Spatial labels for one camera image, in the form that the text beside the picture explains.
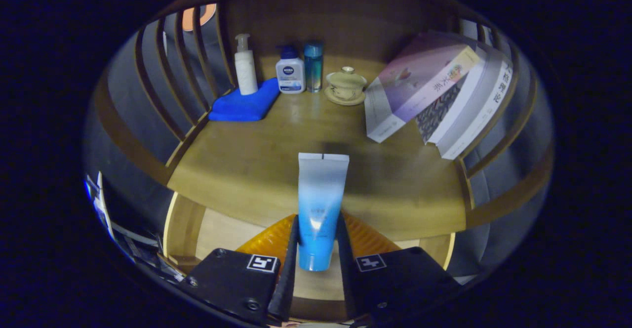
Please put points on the blue folded cloth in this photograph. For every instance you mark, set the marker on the blue folded cloth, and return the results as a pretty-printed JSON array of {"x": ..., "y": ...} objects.
[{"x": 242, "y": 105}]

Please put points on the white pump bottle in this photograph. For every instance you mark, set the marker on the white pump bottle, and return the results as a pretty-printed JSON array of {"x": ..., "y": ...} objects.
[{"x": 246, "y": 73}]

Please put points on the beige lidded teacup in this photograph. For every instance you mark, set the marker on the beige lidded teacup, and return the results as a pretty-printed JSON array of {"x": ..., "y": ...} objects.
[{"x": 345, "y": 87}]

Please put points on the wooden cabinet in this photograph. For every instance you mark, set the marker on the wooden cabinet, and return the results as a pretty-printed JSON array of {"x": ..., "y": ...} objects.
[{"x": 345, "y": 26}]

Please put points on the patterned cover book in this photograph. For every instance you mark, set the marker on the patterned cover book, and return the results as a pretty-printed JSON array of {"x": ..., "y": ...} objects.
[{"x": 437, "y": 110}]

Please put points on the teal bottle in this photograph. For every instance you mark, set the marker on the teal bottle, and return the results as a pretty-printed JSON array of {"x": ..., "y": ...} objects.
[{"x": 313, "y": 68}]

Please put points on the wooden countertop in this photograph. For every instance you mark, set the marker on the wooden countertop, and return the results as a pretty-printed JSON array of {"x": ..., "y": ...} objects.
[{"x": 256, "y": 160}]

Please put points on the purple cover book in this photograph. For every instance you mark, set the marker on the purple cover book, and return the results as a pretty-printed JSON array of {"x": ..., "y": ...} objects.
[{"x": 419, "y": 78}]

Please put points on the wooden drawer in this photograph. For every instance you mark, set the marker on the wooden drawer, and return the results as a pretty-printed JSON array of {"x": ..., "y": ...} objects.
[{"x": 217, "y": 231}]

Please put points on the white bottle blue cap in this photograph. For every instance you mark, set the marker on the white bottle blue cap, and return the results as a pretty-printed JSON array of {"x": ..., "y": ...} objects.
[{"x": 290, "y": 73}]

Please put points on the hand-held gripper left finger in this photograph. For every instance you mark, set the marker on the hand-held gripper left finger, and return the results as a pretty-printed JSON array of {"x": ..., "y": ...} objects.
[{"x": 289, "y": 278}]

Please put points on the blue squeeze tube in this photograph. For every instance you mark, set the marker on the blue squeeze tube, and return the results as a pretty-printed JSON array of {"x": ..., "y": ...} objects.
[{"x": 321, "y": 194}]

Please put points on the thick white book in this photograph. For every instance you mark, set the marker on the thick white book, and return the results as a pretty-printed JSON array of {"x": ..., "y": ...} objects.
[{"x": 486, "y": 105}]

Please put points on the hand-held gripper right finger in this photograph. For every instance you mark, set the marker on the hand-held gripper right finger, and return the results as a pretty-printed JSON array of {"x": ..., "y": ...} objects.
[{"x": 348, "y": 278}]

